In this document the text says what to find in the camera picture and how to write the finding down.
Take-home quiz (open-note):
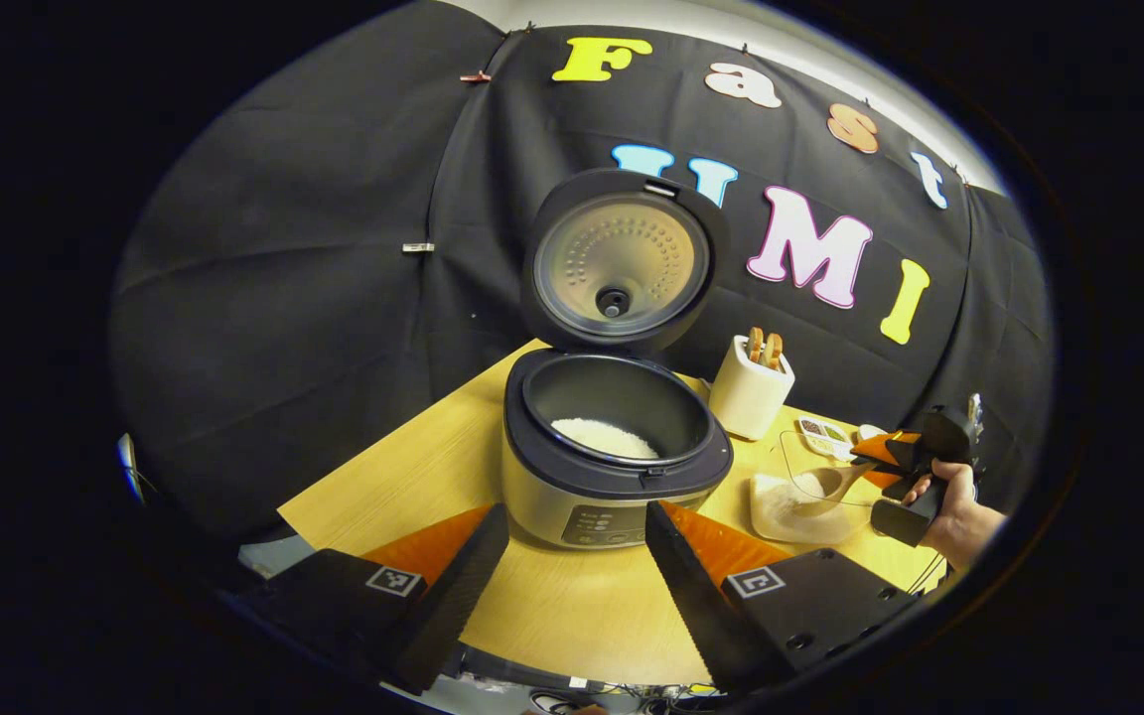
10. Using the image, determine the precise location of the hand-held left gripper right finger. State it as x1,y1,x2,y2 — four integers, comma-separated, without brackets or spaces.
643,500,921,696

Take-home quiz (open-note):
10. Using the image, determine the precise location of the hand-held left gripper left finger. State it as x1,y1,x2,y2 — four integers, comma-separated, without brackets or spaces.
234,501,511,696

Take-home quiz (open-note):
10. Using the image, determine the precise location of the wooden spoon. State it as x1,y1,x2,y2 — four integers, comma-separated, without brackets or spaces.
798,459,876,505

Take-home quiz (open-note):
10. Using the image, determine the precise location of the clear container of rice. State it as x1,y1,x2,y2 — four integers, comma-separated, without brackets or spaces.
749,429,896,545

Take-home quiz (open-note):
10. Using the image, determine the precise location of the dark grey rice cooker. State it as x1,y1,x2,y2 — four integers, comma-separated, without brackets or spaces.
502,167,735,550

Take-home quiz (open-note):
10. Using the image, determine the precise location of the white rice heap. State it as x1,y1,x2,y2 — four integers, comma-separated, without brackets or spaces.
550,417,660,461

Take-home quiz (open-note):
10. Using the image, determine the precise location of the white divided bean dish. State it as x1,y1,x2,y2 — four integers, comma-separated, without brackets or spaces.
797,416,856,461

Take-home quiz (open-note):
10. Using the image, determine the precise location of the white toaster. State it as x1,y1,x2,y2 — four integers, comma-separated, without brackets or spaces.
709,334,796,442

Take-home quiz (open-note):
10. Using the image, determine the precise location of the black backdrop cloth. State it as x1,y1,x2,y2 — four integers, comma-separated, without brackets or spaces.
107,0,1055,542

